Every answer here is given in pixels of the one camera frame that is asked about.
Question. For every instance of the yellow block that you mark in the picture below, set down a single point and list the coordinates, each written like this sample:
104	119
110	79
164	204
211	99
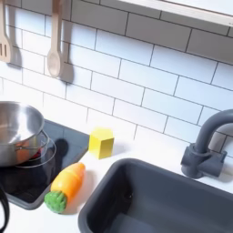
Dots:
101	143

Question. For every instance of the wooden slotted spatula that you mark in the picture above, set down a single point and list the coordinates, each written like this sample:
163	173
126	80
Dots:
4	42

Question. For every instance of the steel pot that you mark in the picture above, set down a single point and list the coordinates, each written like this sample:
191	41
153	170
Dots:
15	127

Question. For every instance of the grey sink basin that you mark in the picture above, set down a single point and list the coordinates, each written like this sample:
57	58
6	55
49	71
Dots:
157	200

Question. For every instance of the black stove top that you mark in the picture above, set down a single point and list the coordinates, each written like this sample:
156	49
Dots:
33	185

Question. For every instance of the orange toy carrot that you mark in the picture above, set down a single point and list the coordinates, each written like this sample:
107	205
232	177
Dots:
67	183

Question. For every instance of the wooden spoon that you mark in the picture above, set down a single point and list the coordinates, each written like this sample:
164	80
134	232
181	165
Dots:
55	51

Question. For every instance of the grey tap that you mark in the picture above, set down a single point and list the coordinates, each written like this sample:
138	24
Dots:
202	151

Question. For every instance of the white window frame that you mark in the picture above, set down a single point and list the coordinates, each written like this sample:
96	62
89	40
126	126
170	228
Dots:
194	11

